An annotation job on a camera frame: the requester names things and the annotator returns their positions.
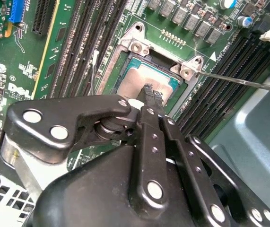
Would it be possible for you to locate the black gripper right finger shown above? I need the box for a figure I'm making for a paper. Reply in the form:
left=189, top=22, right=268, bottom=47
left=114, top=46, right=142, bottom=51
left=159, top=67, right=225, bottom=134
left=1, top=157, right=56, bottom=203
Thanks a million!
left=150, top=91, right=270, bottom=227

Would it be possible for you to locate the silver CPU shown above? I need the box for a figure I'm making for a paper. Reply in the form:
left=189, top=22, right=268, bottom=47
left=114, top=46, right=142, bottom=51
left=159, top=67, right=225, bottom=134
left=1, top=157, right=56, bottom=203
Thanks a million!
left=115, top=59, right=183, bottom=105

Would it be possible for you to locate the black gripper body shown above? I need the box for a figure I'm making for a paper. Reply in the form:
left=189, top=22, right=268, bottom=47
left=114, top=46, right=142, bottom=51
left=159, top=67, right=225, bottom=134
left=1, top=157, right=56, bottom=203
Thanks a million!
left=27, top=144, right=209, bottom=227

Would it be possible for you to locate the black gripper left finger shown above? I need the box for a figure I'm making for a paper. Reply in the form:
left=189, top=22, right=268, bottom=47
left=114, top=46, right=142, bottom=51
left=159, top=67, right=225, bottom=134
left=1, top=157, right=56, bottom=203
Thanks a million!
left=6, top=83, right=169, bottom=215

